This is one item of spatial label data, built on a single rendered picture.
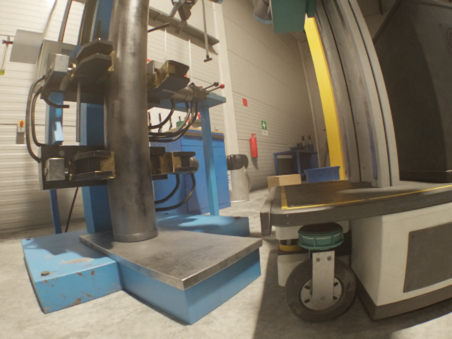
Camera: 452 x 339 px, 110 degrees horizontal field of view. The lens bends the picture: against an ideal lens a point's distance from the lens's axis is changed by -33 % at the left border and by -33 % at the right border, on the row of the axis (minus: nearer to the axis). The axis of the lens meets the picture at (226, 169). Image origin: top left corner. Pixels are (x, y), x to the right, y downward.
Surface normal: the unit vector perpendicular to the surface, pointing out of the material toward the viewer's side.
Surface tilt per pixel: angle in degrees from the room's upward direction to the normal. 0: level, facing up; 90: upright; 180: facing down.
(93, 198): 90
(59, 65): 90
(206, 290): 90
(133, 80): 90
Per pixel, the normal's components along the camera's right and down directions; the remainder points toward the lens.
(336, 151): -0.61, 0.04
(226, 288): 0.79, -0.09
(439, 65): -0.23, 0.00
